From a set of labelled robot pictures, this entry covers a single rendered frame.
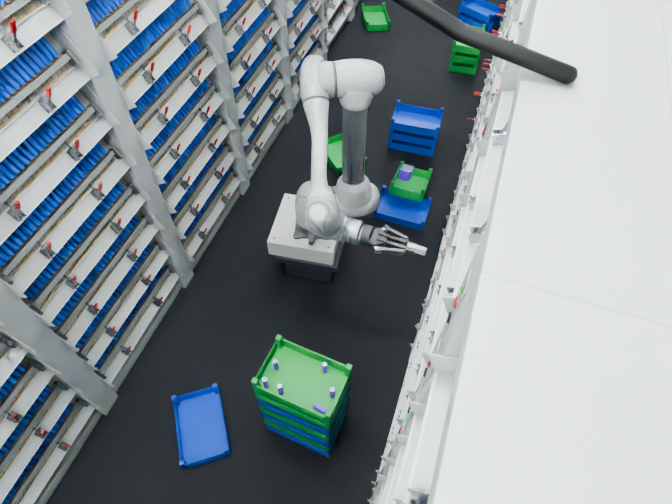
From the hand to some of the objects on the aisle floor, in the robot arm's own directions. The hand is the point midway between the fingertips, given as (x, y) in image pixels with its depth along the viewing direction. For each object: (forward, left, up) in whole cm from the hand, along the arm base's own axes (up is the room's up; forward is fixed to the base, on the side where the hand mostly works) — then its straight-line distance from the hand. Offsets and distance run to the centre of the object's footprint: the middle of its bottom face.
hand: (416, 249), depth 171 cm
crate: (+9, +87, -80) cm, 119 cm away
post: (-3, -72, -81) cm, 109 cm away
